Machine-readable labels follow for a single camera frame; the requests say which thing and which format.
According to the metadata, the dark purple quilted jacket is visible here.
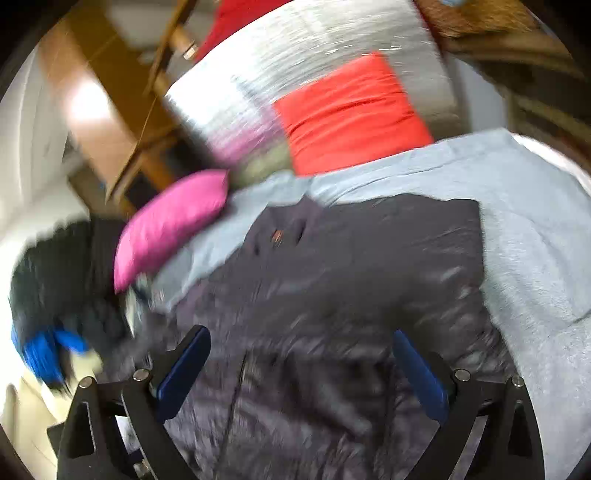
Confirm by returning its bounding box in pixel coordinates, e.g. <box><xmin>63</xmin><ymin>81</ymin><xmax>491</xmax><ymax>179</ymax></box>
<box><xmin>98</xmin><ymin>193</ymin><xmax>516</xmax><ymax>480</ymax></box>

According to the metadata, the red velvet cloth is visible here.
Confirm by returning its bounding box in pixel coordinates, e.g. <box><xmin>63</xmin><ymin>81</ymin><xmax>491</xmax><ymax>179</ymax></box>
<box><xmin>193</xmin><ymin>0</ymin><xmax>290</xmax><ymax>63</ymax></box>

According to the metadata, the silver foil insulation panel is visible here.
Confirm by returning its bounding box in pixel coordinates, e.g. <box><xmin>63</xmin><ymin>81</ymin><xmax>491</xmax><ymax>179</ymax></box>
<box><xmin>164</xmin><ymin>1</ymin><xmax>463</xmax><ymax>189</ymax></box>

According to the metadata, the pink cushion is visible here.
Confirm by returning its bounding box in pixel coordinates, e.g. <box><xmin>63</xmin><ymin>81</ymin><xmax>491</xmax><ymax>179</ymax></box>
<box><xmin>113</xmin><ymin>169</ymin><xmax>228</xmax><ymax>293</ymax></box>

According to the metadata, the black puffer jacket pile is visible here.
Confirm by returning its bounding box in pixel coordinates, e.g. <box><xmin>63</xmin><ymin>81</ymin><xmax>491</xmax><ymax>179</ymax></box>
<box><xmin>9</xmin><ymin>216</ymin><xmax>127</xmax><ymax>356</ymax></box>

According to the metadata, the red cushion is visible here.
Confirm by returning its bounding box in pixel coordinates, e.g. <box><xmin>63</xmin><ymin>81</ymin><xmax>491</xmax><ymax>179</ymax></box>
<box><xmin>273</xmin><ymin>52</ymin><xmax>434</xmax><ymax>177</ymax></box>

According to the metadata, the wooden cabinet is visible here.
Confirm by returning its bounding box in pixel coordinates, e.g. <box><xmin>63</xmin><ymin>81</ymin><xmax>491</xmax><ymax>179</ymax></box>
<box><xmin>40</xmin><ymin>1</ymin><xmax>202</xmax><ymax>216</ymax></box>

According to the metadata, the grey fleece blanket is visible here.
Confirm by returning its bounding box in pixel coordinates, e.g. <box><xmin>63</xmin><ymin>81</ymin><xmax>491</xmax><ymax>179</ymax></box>
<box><xmin>148</xmin><ymin>129</ymin><xmax>590</xmax><ymax>479</ymax></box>

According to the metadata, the blue jacket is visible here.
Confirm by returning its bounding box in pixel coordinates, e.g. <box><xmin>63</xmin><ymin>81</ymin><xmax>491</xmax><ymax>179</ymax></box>
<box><xmin>11</xmin><ymin>328</ymin><xmax>90</xmax><ymax>386</ymax></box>

